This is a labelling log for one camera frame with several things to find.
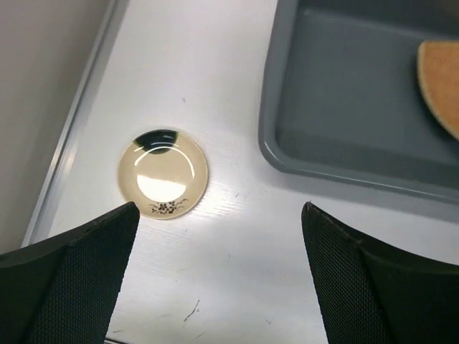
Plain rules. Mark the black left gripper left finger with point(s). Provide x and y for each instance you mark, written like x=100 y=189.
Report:
x=64 y=288

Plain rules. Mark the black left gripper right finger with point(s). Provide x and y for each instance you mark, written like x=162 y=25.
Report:
x=372 y=292

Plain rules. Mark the small cream floral dish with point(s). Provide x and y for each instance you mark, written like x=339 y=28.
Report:
x=164 y=172

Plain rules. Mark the triangular wooden plate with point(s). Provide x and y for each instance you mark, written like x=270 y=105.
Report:
x=437 y=74

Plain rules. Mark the grey plastic bin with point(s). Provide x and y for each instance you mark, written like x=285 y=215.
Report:
x=340 y=97

